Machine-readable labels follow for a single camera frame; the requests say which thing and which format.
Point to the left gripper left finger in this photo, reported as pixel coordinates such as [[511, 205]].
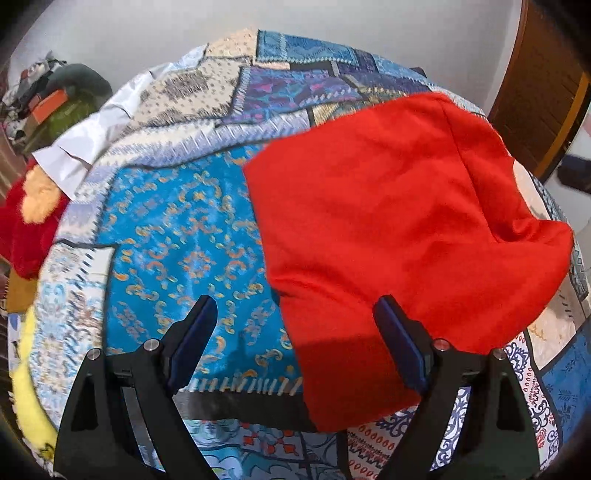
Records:
[[120, 420]]

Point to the red zip jacket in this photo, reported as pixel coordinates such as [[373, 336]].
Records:
[[414, 198]]

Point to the pile of clutter clothes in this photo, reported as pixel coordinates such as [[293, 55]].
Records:
[[19, 100]]

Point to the yellow fleece blanket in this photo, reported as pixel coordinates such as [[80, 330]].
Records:
[[38, 432]]

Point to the brown wooden board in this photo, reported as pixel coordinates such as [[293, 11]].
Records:
[[20, 294]]

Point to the blue patchwork quilt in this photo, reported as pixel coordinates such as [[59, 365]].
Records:
[[164, 217]]

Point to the red plush toy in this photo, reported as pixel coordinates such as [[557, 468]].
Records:
[[30, 215]]

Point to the white shirt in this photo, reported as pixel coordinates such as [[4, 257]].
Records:
[[69, 158]]

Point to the green patterned cloth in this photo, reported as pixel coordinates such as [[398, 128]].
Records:
[[64, 117]]

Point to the orange box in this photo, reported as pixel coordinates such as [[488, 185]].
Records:
[[42, 108]]

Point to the brown wooden door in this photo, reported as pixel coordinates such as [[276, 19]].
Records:
[[544, 96]]

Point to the grey neck pillow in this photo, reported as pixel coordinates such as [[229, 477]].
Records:
[[78, 78]]

